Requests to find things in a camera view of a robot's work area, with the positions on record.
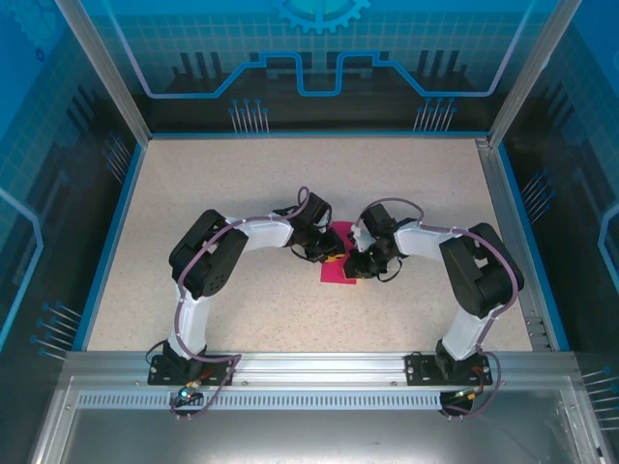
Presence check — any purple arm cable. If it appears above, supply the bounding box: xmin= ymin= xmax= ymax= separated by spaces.
xmin=168 ymin=187 xmax=313 ymax=424
xmin=355 ymin=197 xmax=526 ymax=420

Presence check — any steel tray panel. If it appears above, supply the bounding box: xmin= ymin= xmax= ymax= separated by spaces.
xmin=28 ymin=376 xmax=610 ymax=464

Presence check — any aluminium frame post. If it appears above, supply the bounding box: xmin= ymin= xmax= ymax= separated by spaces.
xmin=487 ymin=0 xmax=584 ymax=146
xmin=52 ymin=0 xmax=154 ymax=144

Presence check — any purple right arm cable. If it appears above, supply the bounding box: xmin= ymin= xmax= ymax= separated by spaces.
xmin=355 ymin=197 xmax=526 ymax=420

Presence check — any aluminium side rail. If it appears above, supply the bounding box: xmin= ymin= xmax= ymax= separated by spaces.
xmin=476 ymin=137 xmax=555 ymax=352

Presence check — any pink paper sheet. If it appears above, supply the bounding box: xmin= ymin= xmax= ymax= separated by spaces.
xmin=319 ymin=220 xmax=360 ymax=286

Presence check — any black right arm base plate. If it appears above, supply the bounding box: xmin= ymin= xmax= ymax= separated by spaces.
xmin=404 ymin=352 xmax=493 ymax=387

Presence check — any cable connector with green light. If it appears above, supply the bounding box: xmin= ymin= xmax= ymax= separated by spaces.
xmin=452 ymin=386 xmax=486 ymax=403
xmin=177 ymin=379 xmax=203 ymax=403

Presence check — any slotted grey cable duct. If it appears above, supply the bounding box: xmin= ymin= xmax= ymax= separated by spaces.
xmin=76 ymin=391 xmax=547 ymax=412

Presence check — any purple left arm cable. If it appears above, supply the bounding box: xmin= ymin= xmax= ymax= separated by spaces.
xmin=168 ymin=187 xmax=313 ymax=424

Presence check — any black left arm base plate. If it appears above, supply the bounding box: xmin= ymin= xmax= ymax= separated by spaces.
xmin=148 ymin=355 xmax=237 ymax=387

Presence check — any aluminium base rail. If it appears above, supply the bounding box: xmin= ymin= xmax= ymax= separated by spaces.
xmin=65 ymin=351 xmax=581 ymax=388

